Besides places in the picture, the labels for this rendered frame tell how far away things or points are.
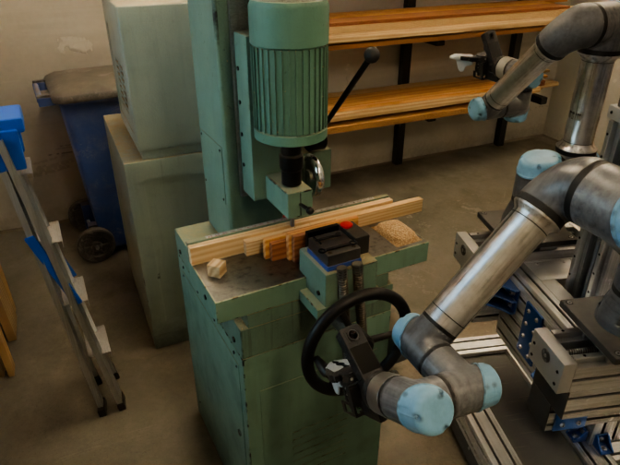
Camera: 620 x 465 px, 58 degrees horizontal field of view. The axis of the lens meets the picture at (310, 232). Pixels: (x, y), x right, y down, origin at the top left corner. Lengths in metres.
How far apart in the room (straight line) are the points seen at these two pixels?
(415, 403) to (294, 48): 0.74
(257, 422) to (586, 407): 0.82
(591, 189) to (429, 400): 0.42
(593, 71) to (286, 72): 0.91
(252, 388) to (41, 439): 1.09
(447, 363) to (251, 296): 0.51
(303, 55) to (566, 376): 0.93
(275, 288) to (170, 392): 1.16
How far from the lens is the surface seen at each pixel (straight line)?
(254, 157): 1.44
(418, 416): 0.90
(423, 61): 4.35
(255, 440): 1.63
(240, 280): 1.35
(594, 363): 1.48
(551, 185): 1.04
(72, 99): 2.92
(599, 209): 0.99
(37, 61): 3.53
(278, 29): 1.22
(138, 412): 2.35
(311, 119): 1.28
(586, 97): 1.80
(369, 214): 1.57
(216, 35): 1.44
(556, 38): 1.69
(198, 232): 1.78
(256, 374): 1.46
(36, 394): 2.57
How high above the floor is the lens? 1.65
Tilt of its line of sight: 29 degrees down
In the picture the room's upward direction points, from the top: straight up
